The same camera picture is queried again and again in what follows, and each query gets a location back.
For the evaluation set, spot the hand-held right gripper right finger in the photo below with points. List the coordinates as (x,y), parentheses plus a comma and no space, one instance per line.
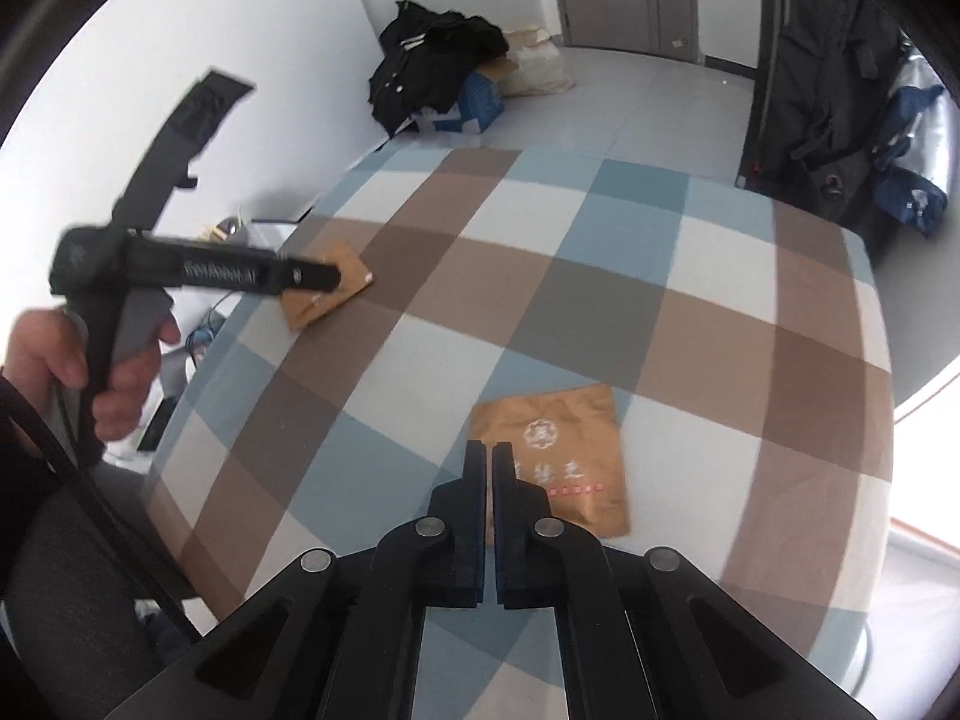
(506,510)

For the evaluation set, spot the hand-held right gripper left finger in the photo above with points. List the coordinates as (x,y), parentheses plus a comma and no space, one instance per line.
(474,510)

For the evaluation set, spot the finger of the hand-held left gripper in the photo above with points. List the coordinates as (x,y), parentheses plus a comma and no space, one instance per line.
(315,276)

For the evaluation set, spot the brown packet with white emblem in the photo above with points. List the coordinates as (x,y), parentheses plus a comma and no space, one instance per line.
(570,450)

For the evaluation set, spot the person's left hand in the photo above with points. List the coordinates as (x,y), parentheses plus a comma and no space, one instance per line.
(127,405)

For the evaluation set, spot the table with checked tablecloth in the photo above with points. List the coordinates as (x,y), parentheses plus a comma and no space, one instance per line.
(525,277)

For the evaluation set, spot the blue box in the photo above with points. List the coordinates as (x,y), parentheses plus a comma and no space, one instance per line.
(480,101)

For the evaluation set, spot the black clothes pile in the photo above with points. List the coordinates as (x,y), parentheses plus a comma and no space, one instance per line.
(435,52)

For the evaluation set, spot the cardboard box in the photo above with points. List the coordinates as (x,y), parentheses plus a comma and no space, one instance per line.
(493,69)

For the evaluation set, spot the beige paper bag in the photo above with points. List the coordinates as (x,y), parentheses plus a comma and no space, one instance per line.
(540,67)

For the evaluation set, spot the grey trousers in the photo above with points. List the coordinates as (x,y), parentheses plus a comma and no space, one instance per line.
(67,600)

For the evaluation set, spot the black hanging jacket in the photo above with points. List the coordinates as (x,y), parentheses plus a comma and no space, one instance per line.
(825,90)

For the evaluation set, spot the silver folded umbrella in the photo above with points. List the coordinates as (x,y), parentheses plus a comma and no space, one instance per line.
(915,165)

